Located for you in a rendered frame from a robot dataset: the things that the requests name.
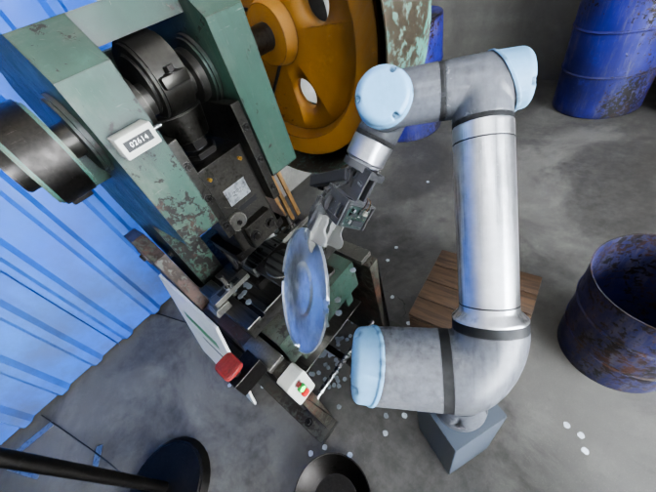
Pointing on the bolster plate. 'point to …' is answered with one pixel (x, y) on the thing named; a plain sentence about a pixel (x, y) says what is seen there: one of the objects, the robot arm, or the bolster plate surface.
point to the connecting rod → (167, 87)
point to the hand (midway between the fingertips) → (313, 245)
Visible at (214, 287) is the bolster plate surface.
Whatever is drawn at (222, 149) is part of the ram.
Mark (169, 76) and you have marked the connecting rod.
